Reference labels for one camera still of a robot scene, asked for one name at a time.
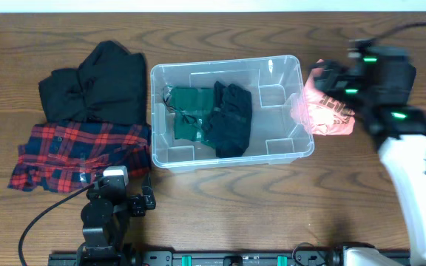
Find pink printed t-shirt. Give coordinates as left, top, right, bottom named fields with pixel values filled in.
left=290, top=68, right=355, bottom=135

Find clear plastic storage bin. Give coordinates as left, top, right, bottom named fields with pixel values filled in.
left=150, top=55, right=314, bottom=171

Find red navy plaid shirt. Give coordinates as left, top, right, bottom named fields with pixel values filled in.
left=8, top=121, right=151, bottom=193

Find dark navy garment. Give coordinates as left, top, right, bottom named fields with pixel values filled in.
left=202, top=81, right=253, bottom=158

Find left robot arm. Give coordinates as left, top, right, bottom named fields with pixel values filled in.
left=77, top=167, right=156, bottom=265

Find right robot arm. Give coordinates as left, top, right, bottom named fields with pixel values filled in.
left=310, top=40, right=426, bottom=265

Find dark green folded garment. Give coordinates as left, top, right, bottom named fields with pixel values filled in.
left=162, top=85, right=214, bottom=148

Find black folded garment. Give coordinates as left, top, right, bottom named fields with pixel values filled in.
left=38, top=41, right=147, bottom=125

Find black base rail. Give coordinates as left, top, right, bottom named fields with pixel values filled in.
left=48, top=249, right=412, bottom=266

